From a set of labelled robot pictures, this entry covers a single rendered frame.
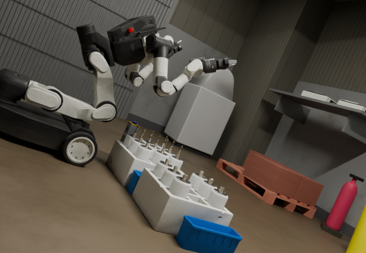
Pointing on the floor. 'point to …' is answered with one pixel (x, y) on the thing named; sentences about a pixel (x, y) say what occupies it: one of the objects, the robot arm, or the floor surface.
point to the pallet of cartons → (275, 183)
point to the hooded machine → (202, 112)
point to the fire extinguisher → (341, 207)
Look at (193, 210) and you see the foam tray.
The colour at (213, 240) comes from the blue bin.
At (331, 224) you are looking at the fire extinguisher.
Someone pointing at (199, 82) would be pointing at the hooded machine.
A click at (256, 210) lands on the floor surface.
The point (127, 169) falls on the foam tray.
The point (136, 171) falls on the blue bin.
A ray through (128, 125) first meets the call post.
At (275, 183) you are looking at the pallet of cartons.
